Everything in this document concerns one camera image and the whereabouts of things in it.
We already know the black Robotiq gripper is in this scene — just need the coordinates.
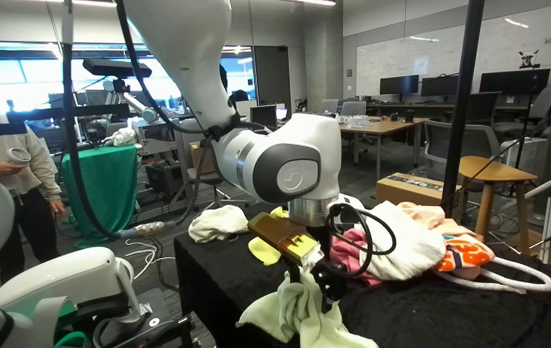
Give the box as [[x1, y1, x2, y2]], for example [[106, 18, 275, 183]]
[[284, 248, 354, 318]]

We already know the pale green cloth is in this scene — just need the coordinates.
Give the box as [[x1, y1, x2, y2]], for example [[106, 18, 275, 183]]
[[234, 270, 379, 348]]

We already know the yellow cloth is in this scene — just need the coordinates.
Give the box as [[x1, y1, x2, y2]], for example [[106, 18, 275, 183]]
[[246, 206, 290, 268]]

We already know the cream white towel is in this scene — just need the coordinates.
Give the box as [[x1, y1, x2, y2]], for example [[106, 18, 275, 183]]
[[350, 200, 447, 283]]

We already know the peach cloth with orange print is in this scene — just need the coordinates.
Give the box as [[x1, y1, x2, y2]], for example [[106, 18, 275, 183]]
[[396, 200, 497, 277]]

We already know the pink cloth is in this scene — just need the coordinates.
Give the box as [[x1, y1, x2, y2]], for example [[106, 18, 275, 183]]
[[329, 225, 387, 289]]

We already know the black table cover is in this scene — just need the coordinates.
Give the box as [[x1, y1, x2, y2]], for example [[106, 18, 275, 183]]
[[174, 183, 551, 348]]

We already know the small white cloth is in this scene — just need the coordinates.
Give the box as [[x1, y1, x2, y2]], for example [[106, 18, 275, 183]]
[[186, 204, 251, 246]]

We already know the cardboard box with black tape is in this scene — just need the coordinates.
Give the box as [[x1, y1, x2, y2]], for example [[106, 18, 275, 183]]
[[375, 171, 464, 229]]

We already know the brown open cardboard box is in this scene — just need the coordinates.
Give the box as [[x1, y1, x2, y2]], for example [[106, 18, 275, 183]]
[[186, 138, 220, 177]]

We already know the long wooden desk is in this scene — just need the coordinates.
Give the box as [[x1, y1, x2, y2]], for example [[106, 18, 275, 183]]
[[338, 117, 431, 183]]

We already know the small dark monitor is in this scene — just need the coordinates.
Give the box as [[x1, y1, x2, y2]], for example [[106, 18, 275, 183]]
[[249, 103, 280, 132]]

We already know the wooden stool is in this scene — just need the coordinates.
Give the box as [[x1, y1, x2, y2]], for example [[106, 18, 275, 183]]
[[456, 154, 537, 256]]

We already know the gray mesh office chair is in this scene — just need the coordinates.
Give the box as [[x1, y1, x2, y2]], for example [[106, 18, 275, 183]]
[[425, 121, 503, 167]]

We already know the green drape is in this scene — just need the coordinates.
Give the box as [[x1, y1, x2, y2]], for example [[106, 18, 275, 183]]
[[60, 144, 141, 248]]

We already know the black vertical pole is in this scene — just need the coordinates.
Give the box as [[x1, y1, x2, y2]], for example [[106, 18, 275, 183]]
[[437, 0, 487, 219]]

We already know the white crumpled cloth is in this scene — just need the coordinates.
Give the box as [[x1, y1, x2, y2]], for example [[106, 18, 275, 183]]
[[101, 125, 139, 150]]

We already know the wide black computer monitor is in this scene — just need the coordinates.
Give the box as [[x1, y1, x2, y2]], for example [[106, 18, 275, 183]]
[[478, 69, 551, 101]]

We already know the black office chair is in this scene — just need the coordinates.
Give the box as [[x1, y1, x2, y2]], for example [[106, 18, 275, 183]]
[[524, 86, 551, 142]]

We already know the person in beige sweater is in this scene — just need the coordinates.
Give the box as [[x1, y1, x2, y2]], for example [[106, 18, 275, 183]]
[[0, 65, 68, 279]]

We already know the white floor cable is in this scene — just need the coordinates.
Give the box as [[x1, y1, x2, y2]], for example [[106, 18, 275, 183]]
[[122, 233, 180, 289]]

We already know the black clamp bracket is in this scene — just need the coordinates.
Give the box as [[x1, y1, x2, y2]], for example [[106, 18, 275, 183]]
[[89, 310, 193, 348]]

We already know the white rope loop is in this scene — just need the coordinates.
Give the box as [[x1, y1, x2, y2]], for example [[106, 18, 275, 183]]
[[435, 256, 551, 297]]

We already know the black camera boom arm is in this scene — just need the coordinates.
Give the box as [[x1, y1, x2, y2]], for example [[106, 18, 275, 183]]
[[6, 76, 160, 125]]

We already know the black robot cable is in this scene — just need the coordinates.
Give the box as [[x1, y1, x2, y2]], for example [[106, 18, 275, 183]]
[[60, 0, 398, 279]]

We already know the black stereo camera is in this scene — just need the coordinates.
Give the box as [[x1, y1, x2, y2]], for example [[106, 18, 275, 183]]
[[81, 59, 155, 82]]

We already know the black drone wall figure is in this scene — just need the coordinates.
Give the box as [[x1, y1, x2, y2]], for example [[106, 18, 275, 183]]
[[516, 49, 541, 72]]

